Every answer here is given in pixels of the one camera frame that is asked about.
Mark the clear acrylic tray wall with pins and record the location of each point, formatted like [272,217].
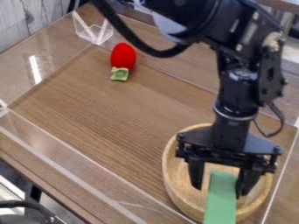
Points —
[85,136]

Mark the brown wooden bowl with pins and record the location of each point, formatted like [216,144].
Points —
[187,197]

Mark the clear acrylic corner bracket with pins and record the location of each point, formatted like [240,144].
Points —
[96,34]

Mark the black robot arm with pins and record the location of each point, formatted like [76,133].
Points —
[244,36]

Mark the green stick block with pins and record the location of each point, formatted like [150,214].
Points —
[220,209]

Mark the red plush strawberry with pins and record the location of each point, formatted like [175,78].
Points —
[123,61]

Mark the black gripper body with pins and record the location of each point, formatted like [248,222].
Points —
[256,155]

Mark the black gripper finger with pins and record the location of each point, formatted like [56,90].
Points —
[196,171]
[247,180]

